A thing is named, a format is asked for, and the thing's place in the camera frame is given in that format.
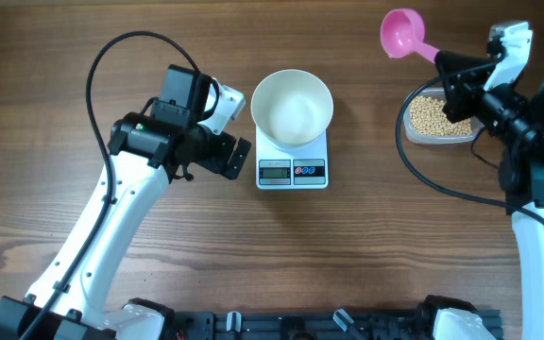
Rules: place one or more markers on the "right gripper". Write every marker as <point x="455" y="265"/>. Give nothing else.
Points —
<point x="464" y="88"/>

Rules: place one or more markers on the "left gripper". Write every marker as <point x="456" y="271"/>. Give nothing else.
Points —
<point x="225" y="143"/>

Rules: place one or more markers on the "pink plastic scoop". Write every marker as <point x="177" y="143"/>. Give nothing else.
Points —
<point x="403" y="33"/>

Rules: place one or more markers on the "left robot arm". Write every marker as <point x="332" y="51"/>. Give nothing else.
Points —
<point x="147" y="151"/>

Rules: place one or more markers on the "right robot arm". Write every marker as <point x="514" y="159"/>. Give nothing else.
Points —
<point x="521" y="177"/>

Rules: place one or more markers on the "white digital kitchen scale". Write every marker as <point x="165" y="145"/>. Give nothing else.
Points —
<point x="294" y="168"/>

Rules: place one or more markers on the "white bowl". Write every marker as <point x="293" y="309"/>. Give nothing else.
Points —
<point x="292" y="108"/>

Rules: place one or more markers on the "soybeans in container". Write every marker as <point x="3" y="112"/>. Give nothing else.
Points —
<point x="428" y="119"/>

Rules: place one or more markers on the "clear plastic container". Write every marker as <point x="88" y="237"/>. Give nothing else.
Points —
<point x="413" y="136"/>

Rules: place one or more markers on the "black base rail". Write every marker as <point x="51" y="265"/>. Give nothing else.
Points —
<point x="399" y="324"/>

